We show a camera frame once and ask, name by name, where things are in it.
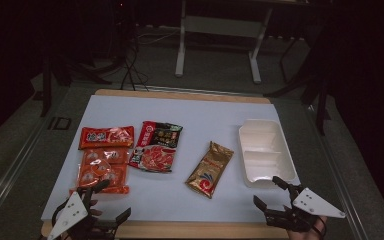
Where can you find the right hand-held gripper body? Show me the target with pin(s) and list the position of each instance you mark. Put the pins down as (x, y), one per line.
(315, 205)

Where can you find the orange seasoning packet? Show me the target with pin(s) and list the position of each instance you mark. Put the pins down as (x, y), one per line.
(105, 156)

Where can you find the black metal stand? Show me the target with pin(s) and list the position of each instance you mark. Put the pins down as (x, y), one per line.
(46, 86)

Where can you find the white metal desk frame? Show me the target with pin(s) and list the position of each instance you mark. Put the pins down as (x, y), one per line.
(220, 26)

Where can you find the gold foil packet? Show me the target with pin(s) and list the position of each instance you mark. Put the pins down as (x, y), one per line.
(210, 168)

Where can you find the person's right hand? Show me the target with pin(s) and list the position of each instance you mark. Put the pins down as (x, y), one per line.
(308, 234)

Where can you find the white compartment tray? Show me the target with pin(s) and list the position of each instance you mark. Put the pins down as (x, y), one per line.
(266, 153)

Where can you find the red and black food packet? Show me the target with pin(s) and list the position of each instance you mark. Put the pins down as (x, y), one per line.
(156, 148)

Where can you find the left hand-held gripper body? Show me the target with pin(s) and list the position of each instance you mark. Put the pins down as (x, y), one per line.
(70, 213)

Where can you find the black chair legs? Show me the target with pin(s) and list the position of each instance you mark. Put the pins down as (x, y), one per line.
(300, 80)

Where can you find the person's left hand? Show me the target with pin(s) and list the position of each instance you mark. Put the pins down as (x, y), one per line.
(96, 211)

